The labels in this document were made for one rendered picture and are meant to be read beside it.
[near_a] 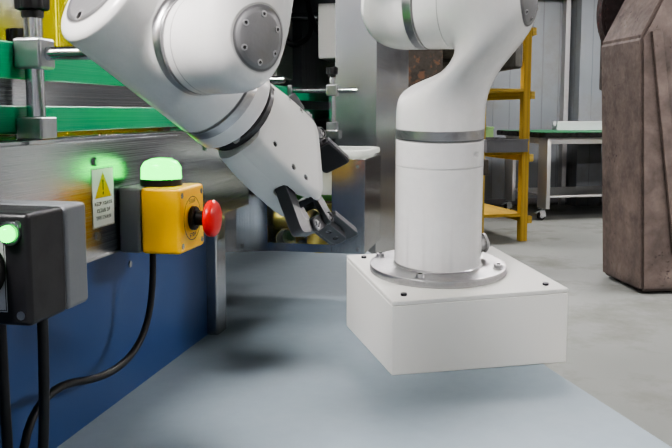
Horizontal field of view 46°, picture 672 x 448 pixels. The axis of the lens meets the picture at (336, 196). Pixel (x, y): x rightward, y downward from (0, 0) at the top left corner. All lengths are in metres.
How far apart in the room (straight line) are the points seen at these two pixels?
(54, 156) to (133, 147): 0.16
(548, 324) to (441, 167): 0.24
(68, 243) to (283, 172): 0.19
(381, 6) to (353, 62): 1.06
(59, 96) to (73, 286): 0.24
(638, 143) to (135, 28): 4.49
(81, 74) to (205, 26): 0.31
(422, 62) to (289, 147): 3.60
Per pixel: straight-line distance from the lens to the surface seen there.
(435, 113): 1.04
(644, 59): 4.94
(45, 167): 0.76
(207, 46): 0.56
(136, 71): 0.62
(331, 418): 0.88
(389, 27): 1.07
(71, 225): 0.64
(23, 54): 0.75
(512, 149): 6.64
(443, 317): 1.02
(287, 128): 0.71
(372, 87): 2.11
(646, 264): 5.04
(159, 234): 0.86
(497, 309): 1.04
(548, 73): 9.54
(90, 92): 0.87
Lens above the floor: 1.07
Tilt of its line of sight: 6 degrees down
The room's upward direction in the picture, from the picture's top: straight up
